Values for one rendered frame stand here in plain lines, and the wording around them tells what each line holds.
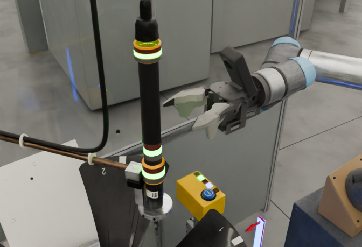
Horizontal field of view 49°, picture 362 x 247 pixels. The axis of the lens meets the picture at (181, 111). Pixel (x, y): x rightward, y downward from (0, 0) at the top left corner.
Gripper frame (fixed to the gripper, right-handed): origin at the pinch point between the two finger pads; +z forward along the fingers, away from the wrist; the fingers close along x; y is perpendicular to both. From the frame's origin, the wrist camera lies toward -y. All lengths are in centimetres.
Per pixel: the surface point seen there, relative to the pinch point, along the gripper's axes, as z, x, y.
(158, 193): 6.8, -2.1, 15.6
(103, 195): 10.5, 18.2, 30.5
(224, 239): -14.7, 0.1, 47.0
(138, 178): 9.4, 0.9, 12.4
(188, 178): -29, 35, 59
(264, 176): -114, 71, 131
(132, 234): 9.0, 6.9, 34.9
